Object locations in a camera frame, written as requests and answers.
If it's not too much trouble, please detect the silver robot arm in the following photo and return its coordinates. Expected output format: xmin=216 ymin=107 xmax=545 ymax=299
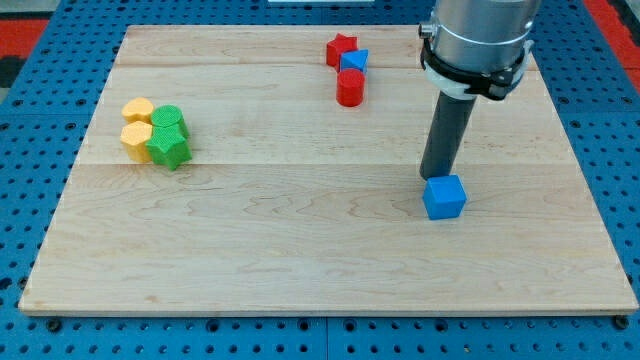
xmin=419 ymin=0 xmax=541 ymax=73

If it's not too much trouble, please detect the blue cube block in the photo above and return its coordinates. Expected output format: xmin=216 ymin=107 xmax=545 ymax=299
xmin=423 ymin=174 xmax=467 ymax=220

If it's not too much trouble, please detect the wooden board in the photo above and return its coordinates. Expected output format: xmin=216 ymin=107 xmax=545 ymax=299
xmin=19 ymin=25 xmax=638 ymax=317

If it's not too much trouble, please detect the red cylinder block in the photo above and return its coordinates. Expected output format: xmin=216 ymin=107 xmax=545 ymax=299
xmin=336 ymin=68 xmax=366 ymax=107

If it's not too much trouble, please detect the blue triangle block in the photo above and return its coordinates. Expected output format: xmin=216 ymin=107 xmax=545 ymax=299
xmin=338 ymin=49 xmax=369 ymax=74

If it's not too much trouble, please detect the red star block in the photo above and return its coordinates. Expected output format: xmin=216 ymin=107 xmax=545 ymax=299
xmin=325 ymin=33 xmax=358 ymax=70

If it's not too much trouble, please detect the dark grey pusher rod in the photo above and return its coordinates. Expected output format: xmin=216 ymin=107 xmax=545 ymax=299
xmin=419 ymin=92 xmax=477 ymax=180

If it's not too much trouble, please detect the green star block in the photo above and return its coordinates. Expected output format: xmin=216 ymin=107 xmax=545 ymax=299
xmin=146 ymin=125 xmax=192 ymax=171

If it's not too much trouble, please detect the green cylinder block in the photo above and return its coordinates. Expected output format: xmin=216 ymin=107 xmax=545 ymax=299
xmin=151 ymin=105 xmax=190 ymax=139

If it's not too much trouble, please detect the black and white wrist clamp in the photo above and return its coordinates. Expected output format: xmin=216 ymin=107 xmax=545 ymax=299
xmin=420 ymin=39 xmax=534 ymax=101

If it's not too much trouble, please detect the yellow hexagon block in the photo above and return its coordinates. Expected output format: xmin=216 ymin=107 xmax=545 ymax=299
xmin=120 ymin=121 xmax=153 ymax=163

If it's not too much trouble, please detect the yellow heart block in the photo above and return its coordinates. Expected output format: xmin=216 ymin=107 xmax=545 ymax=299
xmin=121 ymin=97 xmax=155 ymax=124

